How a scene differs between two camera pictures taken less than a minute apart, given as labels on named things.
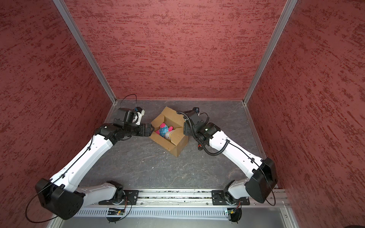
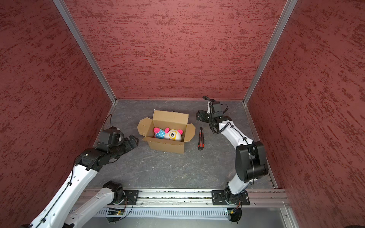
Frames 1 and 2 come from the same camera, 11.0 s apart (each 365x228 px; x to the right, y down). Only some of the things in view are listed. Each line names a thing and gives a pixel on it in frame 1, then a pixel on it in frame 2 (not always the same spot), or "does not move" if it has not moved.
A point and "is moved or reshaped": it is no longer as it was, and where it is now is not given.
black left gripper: x=148 y=132 → x=128 y=146
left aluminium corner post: x=81 y=39 does not move
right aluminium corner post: x=288 y=9 does not move
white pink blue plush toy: x=164 y=131 is moved or reshaped
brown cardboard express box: x=178 y=141 is moved or reshaped
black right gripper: x=187 y=129 → x=204 y=114
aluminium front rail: x=172 y=196 does not move
